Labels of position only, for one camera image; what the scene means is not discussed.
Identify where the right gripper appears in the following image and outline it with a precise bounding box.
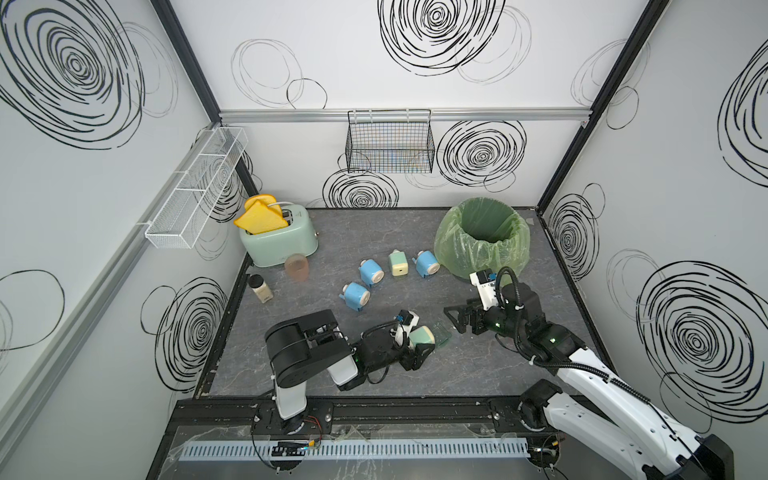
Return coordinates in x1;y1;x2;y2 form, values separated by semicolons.
443;294;525;343

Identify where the green cream pencil sharpener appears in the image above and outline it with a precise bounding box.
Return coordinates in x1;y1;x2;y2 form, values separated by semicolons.
409;326;436;349

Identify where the clear green shavings tray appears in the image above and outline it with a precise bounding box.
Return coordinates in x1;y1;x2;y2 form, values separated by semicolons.
430;322;452;349

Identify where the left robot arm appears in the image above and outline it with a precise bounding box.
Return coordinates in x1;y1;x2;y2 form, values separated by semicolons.
264;309;437;421

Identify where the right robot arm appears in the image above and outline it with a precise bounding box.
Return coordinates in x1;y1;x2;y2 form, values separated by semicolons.
444;281;735;479

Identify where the blue sharpener right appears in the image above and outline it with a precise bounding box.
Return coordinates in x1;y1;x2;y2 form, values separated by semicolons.
412;250;440;278

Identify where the blue sharpener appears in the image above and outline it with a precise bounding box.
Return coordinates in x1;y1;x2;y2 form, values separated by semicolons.
412;250;440;278
339;282;371;312
359;259;385;287

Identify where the yellow green pencil sharpener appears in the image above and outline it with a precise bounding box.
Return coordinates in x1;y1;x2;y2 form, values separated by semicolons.
388;249;409;277

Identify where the blue sharpener front left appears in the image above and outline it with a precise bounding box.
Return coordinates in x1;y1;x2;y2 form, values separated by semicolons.
339;282;371;312

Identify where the blue sharpener middle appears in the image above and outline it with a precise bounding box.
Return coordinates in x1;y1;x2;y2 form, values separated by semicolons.
359;259;385;287

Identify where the bin with green bag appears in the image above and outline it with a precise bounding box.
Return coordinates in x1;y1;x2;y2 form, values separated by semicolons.
433;197;531;280

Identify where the small black-capped bottle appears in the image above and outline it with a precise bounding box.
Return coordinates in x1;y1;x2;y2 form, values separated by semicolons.
247;274;274;304

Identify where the mint green toaster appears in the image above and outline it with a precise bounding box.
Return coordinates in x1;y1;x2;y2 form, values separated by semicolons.
239;204;319;268

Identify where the yellow toy toast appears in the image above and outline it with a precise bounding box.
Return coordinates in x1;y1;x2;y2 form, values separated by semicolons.
234;194;289;235

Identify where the grey slotted cable duct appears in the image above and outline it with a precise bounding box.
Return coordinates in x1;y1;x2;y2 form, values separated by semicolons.
178;438;530;463

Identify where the black wire basket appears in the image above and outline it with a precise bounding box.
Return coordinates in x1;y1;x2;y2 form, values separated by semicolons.
344;109;436;174

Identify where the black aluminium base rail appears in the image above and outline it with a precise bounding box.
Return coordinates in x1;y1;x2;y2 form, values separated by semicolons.
167;394;652;436

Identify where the white mesh wall shelf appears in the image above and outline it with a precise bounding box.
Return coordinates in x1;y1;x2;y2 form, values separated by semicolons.
145;126;248;249

